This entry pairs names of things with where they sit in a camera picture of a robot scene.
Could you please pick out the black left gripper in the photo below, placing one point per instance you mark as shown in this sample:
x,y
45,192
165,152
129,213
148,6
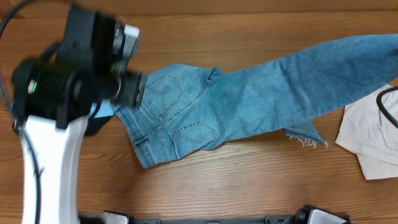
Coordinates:
x,y
134,93

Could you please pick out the blue denim jeans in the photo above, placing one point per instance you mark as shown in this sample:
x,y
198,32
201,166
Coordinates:
x,y
186,108

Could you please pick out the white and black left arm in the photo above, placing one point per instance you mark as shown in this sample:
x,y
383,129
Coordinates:
x,y
57,94

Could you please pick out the light blue printed t-shirt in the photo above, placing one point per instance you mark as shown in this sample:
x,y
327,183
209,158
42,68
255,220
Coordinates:
x,y
101,110

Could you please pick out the black folded garment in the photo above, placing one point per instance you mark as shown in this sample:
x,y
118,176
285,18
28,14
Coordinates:
x,y
95,124

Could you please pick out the beige folded cloth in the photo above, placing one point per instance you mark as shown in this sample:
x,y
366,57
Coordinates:
x,y
366,132

